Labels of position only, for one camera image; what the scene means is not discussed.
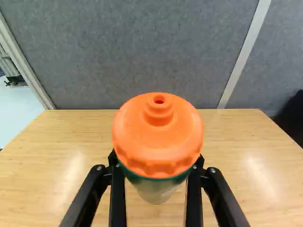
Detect grey fabric partition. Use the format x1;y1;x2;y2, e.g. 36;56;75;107
0;0;303;117

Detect green bottle with orange cap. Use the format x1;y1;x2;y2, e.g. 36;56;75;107
111;92;205;205

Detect light wooden table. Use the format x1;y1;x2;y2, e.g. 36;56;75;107
0;108;303;227

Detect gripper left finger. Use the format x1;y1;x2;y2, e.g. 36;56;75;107
59;148;128;227

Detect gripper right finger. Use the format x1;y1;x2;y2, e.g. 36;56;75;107
185;153;251;227

